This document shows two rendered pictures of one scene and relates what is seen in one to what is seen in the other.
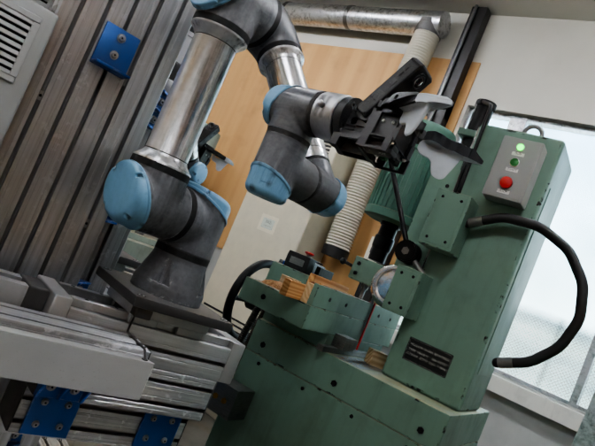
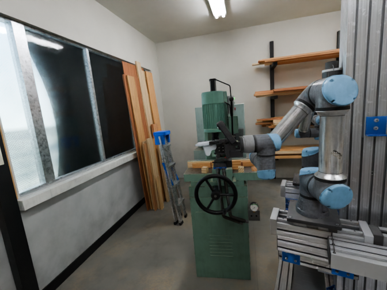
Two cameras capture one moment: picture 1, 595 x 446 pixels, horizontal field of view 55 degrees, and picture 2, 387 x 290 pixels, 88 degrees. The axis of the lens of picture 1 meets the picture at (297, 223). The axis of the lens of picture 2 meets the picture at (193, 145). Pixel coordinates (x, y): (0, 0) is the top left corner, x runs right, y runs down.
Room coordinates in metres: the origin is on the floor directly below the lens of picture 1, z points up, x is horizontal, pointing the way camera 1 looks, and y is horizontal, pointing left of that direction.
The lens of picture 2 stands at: (2.49, 1.16, 1.38)
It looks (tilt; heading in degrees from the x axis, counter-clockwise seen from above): 10 degrees down; 247
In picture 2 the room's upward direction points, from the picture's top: 5 degrees counter-clockwise
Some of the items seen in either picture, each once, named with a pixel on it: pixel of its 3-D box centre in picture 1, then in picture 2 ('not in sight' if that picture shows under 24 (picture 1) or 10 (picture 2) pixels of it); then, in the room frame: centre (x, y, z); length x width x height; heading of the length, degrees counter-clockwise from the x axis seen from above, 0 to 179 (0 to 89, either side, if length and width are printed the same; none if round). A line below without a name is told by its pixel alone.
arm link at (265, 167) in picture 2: not in sight; (264, 164); (1.88, 0.48, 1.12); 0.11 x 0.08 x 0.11; 64
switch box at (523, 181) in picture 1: (514, 172); (230, 104); (1.42, -0.45, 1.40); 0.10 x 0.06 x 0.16; 57
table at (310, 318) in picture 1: (312, 309); (223, 174); (1.73, -0.14, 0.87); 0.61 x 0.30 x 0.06; 147
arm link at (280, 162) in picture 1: (282, 170); (317, 132); (0.95, 0.06, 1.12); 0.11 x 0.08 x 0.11; 142
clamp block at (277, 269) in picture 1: (296, 285); (222, 172); (1.77, -0.07, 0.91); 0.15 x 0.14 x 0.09; 147
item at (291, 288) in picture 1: (340, 304); (230, 164); (1.62, -0.20, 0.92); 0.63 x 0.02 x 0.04; 147
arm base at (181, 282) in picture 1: (174, 272); not in sight; (1.20, 0.19, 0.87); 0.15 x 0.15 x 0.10
